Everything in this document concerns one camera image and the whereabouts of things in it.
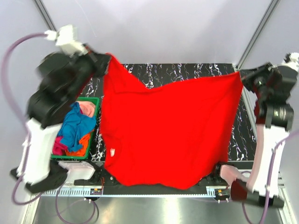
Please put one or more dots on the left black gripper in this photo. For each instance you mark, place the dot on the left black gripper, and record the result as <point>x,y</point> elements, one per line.
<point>100,60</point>

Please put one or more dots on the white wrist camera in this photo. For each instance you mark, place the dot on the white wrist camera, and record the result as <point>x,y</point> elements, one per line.
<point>66,39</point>
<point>291,60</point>

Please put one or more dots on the blue t shirt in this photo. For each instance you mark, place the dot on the blue t shirt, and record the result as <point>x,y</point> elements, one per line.
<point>75,126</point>

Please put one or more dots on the aluminium frame post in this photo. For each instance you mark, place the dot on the aluminium frame post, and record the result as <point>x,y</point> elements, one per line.
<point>263,22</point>
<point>41,8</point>

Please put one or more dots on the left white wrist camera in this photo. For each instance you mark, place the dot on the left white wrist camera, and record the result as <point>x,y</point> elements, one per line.
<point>66,39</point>

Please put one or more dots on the green plastic basket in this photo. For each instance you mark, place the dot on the green plastic basket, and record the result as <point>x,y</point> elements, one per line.
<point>96,101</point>

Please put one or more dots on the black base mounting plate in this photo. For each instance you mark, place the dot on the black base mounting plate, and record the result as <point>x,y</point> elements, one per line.
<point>207,187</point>

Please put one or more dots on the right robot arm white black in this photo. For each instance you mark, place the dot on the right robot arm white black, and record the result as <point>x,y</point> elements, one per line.
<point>273,125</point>

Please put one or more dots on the right aluminium frame post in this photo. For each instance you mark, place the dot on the right aluminium frame post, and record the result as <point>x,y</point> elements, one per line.
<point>263,22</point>

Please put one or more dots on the left aluminium frame post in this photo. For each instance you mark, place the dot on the left aluminium frame post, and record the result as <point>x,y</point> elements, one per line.
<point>41,8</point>

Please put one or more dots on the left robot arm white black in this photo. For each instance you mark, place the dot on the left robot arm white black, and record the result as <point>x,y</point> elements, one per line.
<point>63,79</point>

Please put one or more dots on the white slotted cable duct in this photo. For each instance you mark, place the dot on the white slotted cable duct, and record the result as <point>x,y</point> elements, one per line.
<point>89,192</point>

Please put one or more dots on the white t shirt in basket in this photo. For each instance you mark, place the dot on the white t shirt in basket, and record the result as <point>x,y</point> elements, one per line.
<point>87,108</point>

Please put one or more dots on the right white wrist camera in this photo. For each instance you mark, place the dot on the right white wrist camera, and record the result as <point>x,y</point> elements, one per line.
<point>291,60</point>

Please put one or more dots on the orange t shirt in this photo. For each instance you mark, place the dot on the orange t shirt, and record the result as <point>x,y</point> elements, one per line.
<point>84,144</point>

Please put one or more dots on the red t shirt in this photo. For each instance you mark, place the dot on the red t shirt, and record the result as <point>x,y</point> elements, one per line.
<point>171,135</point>

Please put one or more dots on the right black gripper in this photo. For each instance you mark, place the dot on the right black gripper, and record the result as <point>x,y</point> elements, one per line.
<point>248,74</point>

